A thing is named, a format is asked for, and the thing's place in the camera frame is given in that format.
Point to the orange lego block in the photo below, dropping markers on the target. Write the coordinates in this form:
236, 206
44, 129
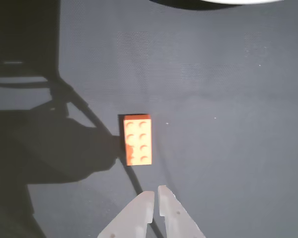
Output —
139, 141

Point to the white round plate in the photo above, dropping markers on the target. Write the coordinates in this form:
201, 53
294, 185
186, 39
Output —
238, 1

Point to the dark grey mat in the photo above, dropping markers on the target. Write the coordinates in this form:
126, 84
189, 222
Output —
213, 74

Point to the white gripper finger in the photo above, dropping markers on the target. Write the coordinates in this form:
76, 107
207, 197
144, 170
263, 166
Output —
136, 213
176, 218

